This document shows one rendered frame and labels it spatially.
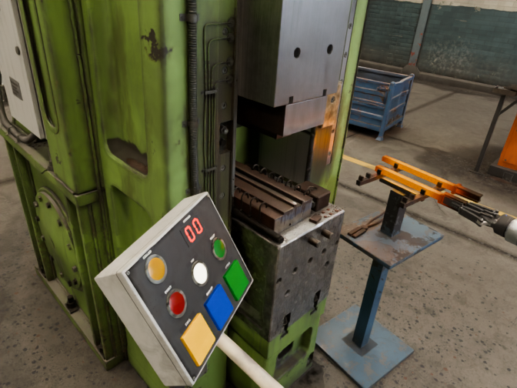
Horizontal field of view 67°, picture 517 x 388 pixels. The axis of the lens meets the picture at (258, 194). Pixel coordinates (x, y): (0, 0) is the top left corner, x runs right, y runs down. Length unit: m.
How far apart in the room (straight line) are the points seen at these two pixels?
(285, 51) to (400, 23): 8.41
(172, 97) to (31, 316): 1.76
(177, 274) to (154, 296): 0.08
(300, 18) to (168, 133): 0.46
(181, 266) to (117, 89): 0.71
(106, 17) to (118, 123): 0.33
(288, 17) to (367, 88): 4.09
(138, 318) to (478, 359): 2.01
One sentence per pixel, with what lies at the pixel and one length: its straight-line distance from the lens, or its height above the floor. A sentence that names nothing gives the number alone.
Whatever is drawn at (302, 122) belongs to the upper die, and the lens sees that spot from 1.22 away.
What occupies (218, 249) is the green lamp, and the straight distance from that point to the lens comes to 0.96.
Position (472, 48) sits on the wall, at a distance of 8.96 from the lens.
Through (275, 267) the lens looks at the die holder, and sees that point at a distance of 1.33.
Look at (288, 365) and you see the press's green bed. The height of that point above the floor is 0.15.
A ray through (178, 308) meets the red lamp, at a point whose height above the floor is 1.08.
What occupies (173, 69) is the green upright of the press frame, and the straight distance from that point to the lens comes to 1.04.
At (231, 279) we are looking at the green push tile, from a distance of 0.98.
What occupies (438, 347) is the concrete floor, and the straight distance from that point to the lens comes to 2.46.
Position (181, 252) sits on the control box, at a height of 1.15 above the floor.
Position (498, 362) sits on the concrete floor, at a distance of 2.55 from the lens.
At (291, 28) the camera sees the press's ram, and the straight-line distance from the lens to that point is 1.09.
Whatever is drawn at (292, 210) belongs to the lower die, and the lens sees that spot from 1.36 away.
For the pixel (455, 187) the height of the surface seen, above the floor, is 1.00.
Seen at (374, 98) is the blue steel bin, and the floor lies 0.49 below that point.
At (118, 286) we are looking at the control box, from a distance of 0.78.
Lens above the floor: 1.67
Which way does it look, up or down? 29 degrees down
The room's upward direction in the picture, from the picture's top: 4 degrees clockwise
